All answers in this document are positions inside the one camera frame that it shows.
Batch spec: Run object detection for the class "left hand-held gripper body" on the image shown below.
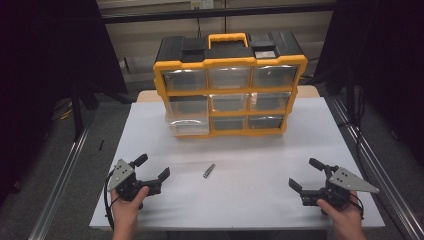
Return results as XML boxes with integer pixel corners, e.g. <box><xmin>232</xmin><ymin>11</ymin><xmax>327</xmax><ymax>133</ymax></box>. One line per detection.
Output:
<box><xmin>106</xmin><ymin>158</ymin><xmax>163</xmax><ymax>202</ymax></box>

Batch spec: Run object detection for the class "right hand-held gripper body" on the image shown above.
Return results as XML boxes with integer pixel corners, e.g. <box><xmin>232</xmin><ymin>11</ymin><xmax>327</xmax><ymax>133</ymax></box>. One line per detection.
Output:
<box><xmin>300</xmin><ymin>165</ymin><xmax>380</xmax><ymax>207</ymax></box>

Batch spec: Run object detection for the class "small metal cylinder piece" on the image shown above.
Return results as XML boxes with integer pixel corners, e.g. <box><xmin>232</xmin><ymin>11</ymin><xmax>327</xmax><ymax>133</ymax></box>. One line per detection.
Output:
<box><xmin>202</xmin><ymin>162</ymin><xmax>217</xmax><ymax>179</ymax></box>

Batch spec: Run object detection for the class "clear plastic organizer drawer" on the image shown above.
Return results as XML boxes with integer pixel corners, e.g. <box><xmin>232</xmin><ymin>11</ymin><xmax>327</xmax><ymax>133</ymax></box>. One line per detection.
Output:
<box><xmin>167</xmin><ymin>113</ymin><xmax>212</xmax><ymax>137</ymax></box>

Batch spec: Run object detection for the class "person's left hand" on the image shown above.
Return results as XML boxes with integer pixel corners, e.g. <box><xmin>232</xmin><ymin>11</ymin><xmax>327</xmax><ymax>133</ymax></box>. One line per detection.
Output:
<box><xmin>110</xmin><ymin>185</ymin><xmax>150</xmax><ymax>226</ymax></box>

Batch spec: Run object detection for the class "person's right hand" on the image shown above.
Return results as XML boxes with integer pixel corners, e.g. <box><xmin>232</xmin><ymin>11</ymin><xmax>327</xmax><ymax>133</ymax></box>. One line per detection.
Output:
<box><xmin>316</xmin><ymin>191</ymin><xmax>365</xmax><ymax>231</ymax></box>

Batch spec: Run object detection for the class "set of clear small drawers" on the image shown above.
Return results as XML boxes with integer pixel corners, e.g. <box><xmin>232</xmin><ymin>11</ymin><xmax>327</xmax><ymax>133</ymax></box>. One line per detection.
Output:
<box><xmin>161</xmin><ymin>64</ymin><xmax>299</xmax><ymax>131</ymax></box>

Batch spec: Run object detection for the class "black curtain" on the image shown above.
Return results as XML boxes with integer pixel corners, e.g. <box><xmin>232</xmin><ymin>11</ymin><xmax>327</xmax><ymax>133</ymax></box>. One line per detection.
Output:
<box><xmin>0</xmin><ymin>0</ymin><xmax>129</xmax><ymax>204</ymax></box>
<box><xmin>313</xmin><ymin>0</ymin><xmax>424</xmax><ymax>168</ymax></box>

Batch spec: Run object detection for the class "yellow black drawer organizer case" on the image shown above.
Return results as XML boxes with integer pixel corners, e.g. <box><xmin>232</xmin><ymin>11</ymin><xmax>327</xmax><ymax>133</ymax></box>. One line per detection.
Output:
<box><xmin>152</xmin><ymin>31</ymin><xmax>309</xmax><ymax>140</ymax></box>

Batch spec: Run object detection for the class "black horizontal bar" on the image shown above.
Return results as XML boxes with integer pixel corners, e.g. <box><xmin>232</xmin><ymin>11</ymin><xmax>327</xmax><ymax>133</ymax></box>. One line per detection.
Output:
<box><xmin>100</xmin><ymin>2</ymin><xmax>335</xmax><ymax>25</ymax></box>

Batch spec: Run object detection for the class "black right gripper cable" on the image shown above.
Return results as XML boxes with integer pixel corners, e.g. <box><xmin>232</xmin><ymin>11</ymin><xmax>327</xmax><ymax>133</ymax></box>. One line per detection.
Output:
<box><xmin>349</xmin><ymin>192</ymin><xmax>365</xmax><ymax>221</ymax></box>

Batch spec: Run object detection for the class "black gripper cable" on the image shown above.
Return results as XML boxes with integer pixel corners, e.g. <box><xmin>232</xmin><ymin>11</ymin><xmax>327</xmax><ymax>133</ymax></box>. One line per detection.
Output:
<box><xmin>349</xmin><ymin>192</ymin><xmax>365</xmax><ymax>221</ymax></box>
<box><xmin>103</xmin><ymin>170</ymin><xmax>116</xmax><ymax>232</ymax></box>

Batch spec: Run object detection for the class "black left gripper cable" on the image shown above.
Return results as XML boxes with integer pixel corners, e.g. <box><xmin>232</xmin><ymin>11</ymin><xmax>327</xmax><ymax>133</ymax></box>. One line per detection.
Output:
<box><xmin>103</xmin><ymin>170</ymin><xmax>116</xmax><ymax>232</ymax></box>

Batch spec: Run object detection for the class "aluminium floor rail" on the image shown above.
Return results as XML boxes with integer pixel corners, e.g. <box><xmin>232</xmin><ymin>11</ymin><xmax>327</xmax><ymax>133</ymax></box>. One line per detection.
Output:
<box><xmin>27</xmin><ymin>124</ymin><xmax>92</xmax><ymax>240</ymax></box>
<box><xmin>328</xmin><ymin>95</ymin><xmax>424</xmax><ymax>240</ymax></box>

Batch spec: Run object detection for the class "yellow floor cable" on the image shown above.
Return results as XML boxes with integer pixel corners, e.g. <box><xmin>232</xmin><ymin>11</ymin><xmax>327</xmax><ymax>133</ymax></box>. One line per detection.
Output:
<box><xmin>51</xmin><ymin>99</ymin><xmax>74</xmax><ymax>122</ymax></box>

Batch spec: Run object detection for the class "black wall cable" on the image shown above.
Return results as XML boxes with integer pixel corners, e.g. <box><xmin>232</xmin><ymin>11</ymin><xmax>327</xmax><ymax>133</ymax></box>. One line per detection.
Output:
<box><xmin>195</xmin><ymin>15</ymin><xmax>204</xmax><ymax>38</ymax></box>

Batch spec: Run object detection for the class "white wall outlet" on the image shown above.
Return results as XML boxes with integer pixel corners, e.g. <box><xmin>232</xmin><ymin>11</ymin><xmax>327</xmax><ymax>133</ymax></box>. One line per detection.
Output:
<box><xmin>190</xmin><ymin>0</ymin><xmax>215</xmax><ymax>10</ymax></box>

